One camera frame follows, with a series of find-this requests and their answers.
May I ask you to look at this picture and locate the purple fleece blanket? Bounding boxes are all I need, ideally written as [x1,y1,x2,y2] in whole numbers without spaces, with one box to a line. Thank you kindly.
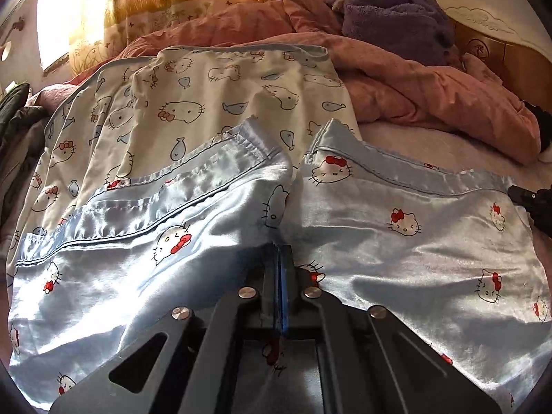
[325,0,458,67]

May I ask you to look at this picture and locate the light blue cat-print pants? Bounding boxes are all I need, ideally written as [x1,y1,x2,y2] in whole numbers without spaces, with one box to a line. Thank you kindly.
[6,118,552,414]

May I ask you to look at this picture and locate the bright window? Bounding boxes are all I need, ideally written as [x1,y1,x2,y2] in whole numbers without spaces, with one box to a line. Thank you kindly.
[37,0,113,70]

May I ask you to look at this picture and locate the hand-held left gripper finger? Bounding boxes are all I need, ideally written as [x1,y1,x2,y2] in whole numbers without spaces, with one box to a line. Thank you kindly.
[280,244,503,414]
[49,244,281,414]

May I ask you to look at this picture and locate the wall lamp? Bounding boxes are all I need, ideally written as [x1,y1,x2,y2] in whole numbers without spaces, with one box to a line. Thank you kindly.
[0,17,27,63]

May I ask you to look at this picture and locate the white cat-print pajama top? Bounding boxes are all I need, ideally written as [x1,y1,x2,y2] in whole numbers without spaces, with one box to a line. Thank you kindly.
[6,45,363,268]

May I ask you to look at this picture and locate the wooden headboard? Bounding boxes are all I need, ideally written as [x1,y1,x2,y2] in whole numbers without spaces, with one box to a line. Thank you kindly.
[444,4,548,108]

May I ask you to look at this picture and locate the black object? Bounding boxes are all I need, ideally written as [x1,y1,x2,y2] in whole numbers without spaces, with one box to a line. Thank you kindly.
[521,100,552,139]

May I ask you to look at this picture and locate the pink quilt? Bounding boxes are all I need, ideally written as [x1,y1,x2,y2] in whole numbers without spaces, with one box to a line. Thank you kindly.
[69,0,542,167]

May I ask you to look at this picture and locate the pile of dark clothes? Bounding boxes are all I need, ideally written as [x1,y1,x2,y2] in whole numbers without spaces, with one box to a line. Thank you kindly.
[0,82,48,234]

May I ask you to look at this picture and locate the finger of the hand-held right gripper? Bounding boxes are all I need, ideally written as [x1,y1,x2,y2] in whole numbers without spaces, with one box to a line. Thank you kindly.
[508,185,552,238]

